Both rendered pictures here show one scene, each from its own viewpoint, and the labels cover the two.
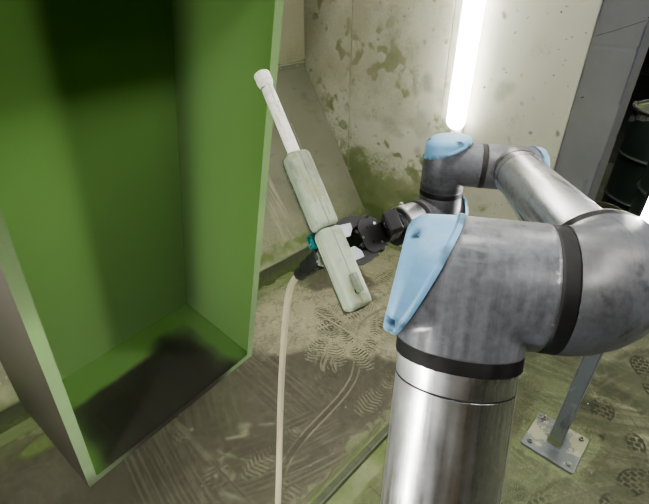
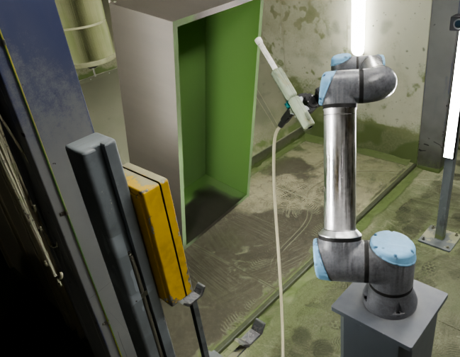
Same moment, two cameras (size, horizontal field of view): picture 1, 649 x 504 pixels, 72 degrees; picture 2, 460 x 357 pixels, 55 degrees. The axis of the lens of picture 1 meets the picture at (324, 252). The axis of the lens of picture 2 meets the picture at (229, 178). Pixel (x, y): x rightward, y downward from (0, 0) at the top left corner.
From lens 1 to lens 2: 1.20 m
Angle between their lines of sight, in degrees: 5
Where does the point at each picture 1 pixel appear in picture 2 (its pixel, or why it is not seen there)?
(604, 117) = (449, 35)
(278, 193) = not seen: hidden behind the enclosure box
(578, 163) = (439, 66)
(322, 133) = (266, 71)
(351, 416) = (310, 236)
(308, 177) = (283, 78)
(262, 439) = (257, 252)
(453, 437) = (339, 123)
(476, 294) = (339, 86)
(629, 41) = not seen: outside the picture
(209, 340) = (223, 190)
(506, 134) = (392, 54)
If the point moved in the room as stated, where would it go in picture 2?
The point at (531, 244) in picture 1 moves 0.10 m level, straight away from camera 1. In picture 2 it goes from (351, 73) to (359, 64)
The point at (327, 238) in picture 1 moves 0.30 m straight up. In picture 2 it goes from (293, 100) to (290, 30)
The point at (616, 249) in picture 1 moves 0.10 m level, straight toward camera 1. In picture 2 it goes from (372, 71) to (359, 81)
